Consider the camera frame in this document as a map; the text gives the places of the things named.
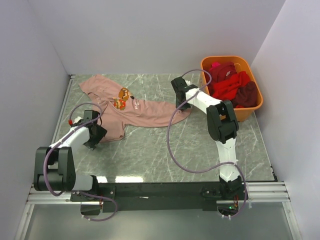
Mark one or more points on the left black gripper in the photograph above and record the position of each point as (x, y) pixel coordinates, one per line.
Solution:
(101, 133)

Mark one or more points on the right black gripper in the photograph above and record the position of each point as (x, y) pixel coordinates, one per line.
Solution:
(187, 106)

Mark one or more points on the pink t shirt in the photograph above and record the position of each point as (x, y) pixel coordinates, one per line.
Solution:
(121, 108)

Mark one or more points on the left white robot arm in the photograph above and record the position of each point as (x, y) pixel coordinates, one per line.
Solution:
(55, 165)

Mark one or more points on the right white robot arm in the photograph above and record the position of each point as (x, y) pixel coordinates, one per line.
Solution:
(222, 125)

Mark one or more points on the orange plastic basket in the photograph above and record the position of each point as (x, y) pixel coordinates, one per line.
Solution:
(240, 65)

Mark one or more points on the magenta garment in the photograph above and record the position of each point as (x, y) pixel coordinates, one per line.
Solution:
(214, 65)

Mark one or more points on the dark red t shirt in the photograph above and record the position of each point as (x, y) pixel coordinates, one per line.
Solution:
(223, 72)

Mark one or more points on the bright red t shirt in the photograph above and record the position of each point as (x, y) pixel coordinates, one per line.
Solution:
(227, 89)

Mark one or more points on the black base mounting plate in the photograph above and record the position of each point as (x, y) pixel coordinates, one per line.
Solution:
(144, 196)

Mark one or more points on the maroon t shirt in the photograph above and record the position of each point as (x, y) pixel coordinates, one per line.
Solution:
(246, 96)

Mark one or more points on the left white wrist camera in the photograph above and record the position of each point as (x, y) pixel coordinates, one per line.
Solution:
(75, 121)

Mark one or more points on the aluminium extrusion rail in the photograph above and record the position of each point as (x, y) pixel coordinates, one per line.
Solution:
(257, 192)

